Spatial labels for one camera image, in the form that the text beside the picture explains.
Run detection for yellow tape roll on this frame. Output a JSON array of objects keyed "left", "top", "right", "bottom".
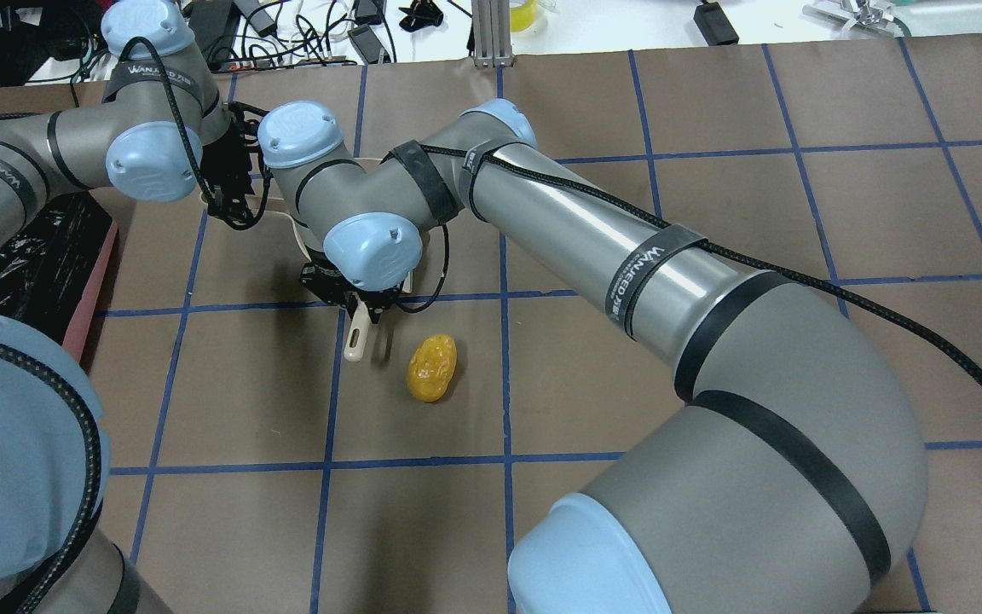
[{"left": 508, "top": 0, "right": 540, "bottom": 32}]

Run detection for yellow toy potato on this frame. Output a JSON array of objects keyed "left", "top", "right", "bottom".
[{"left": 406, "top": 333, "right": 459, "bottom": 403}]

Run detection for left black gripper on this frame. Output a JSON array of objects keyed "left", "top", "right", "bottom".
[{"left": 199, "top": 102, "right": 266, "bottom": 224}]

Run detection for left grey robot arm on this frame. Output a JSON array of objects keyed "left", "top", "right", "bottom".
[{"left": 0, "top": 1, "right": 240, "bottom": 613}]

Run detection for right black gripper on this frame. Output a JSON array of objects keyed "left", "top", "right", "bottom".
[{"left": 299, "top": 262, "right": 404, "bottom": 325}]

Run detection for black lined trash bin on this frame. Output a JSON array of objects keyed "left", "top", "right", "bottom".
[{"left": 0, "top": 194, "right": 119, "bottom": 361}]

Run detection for aluminium frame post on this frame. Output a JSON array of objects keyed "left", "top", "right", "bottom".
[{"left": 471, "top": 0, "right": 515, "bottom": 67}]

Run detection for beige hand brush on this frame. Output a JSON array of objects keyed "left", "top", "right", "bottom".
[{"left": 343, "top": 300, "right": 372, "bottom": 362}]

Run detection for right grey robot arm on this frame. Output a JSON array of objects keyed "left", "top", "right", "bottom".
[{"left": 257, "top": 100, "right": 982, "bottom": 613}]

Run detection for beige plastic dustpan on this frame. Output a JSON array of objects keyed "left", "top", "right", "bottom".
[{"left": 207, "top": 155, "right": 431, "bottom": 296}]

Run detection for black power adapter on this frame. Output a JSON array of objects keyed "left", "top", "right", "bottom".
[{"left": 692, "top": 1, "right": 740, "bottom": 47}]

